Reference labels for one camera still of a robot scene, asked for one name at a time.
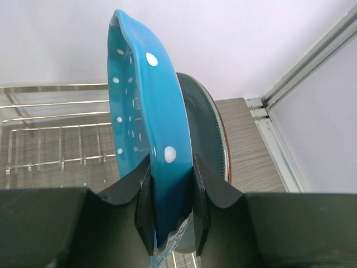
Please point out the blue polka dot plate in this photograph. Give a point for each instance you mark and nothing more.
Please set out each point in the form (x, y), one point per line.
(149, 119)

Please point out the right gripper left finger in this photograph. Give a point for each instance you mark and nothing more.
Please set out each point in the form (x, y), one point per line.
(74, 227)

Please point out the wire dish rack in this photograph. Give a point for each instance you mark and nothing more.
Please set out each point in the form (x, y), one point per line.
(57, 136)

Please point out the dark blue glazed plate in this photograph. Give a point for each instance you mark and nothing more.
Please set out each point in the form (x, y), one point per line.
(226, 172)

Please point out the grey-green ceramic plate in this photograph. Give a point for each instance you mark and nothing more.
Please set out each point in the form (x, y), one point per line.
(206, 150)

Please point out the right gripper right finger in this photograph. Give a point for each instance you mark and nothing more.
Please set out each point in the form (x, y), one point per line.
(235, 229)

